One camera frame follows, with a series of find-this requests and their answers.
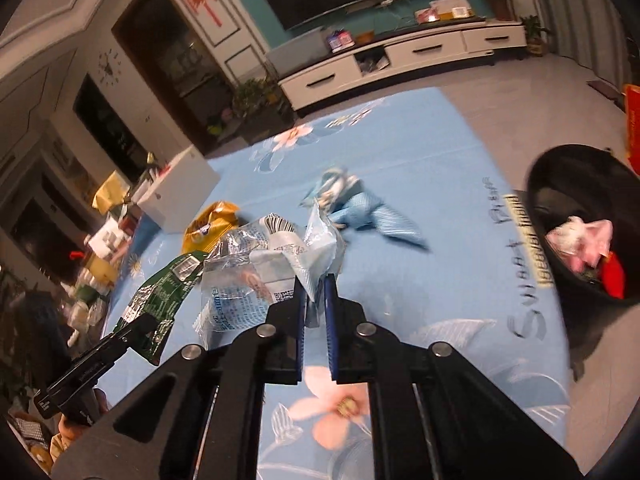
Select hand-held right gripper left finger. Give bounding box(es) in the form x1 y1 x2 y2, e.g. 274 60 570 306
50 275 308 480

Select pink plastic bag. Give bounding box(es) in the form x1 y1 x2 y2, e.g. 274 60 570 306
545 216 613 273

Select yellow snack bag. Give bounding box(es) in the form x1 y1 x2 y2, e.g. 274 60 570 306
182 201 241 256

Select blue floral tablecloth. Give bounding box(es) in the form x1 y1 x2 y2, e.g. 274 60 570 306
92 87 573 480

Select blue patterned wrapper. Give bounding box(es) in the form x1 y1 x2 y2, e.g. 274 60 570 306
300 166 431 251

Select white box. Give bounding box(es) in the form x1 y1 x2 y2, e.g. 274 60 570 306
136 145 222 233

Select person's left hand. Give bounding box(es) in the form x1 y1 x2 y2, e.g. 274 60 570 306
59 411 107 442

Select potted plant in dark planter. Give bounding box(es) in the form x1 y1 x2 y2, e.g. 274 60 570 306
232 77 296 146

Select small potted plant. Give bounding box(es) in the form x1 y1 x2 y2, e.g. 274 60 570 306
520 15 553 57

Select white desk calendar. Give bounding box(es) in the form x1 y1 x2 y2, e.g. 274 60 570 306
430 0 471 18

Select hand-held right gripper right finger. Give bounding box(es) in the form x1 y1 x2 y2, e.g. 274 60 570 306
322 272 583 480

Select clear plastic wrapper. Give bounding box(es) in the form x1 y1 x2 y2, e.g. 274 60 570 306
194 205 348 348

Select grey storage box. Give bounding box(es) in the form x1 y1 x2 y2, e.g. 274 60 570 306
267 27 333 76

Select white television cabinet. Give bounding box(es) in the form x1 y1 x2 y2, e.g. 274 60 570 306
277 17 528 111

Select dark floor mat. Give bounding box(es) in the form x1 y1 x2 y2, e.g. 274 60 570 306
587 80 626 111

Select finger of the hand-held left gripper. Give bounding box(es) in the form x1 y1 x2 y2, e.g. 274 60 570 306
114 314 173 356

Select yellow paper bag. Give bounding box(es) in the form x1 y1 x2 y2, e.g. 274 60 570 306
92 170 132 213

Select grey curtain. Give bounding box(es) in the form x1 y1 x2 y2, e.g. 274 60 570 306
525 0 640 86

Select small green snack bag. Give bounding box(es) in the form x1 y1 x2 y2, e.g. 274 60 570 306
115 252 206 366

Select black bucket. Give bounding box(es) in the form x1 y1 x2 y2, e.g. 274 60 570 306
527 144 640 361

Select black wall clock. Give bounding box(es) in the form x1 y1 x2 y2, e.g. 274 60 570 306
97 49 123 86

